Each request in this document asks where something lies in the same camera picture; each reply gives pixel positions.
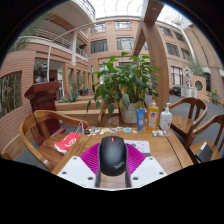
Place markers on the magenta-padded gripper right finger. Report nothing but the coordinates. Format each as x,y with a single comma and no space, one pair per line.
150,170

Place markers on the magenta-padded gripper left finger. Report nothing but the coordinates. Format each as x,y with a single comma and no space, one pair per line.
75,170

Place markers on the black computer mouse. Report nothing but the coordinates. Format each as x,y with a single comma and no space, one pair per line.
112,155

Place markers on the grey printed mouse pad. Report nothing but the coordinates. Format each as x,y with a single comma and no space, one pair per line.
140,146

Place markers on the red plastic bag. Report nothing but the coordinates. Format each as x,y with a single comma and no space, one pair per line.
66,143

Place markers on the clear plastic packet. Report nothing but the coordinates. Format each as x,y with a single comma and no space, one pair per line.
159,133

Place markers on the square blue sticker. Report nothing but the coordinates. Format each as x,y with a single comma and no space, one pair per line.
127,129

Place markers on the cream sticker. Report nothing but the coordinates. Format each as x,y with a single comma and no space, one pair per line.
105,130

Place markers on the blue tube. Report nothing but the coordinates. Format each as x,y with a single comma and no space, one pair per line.
140,120

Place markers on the oval blue sticker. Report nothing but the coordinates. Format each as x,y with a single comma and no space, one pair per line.
119,129

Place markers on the yellow dish soap bottle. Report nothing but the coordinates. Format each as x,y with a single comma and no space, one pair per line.
152,118

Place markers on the white pump bottle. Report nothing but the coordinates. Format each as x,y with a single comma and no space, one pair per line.
165,120

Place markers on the black notebook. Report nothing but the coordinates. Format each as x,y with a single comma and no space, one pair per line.
204,152

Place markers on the green plant in white pot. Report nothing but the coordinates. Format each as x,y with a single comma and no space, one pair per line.
128,113

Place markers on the long wooden planter bench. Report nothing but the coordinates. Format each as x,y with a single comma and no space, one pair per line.
73,106

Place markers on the wooden armchair with red bag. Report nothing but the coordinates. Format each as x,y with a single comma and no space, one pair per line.
26,128

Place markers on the dark red wooden lectern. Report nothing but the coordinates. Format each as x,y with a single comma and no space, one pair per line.
43,96

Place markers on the yellow flowering plant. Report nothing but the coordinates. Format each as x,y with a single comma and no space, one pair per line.
214,96

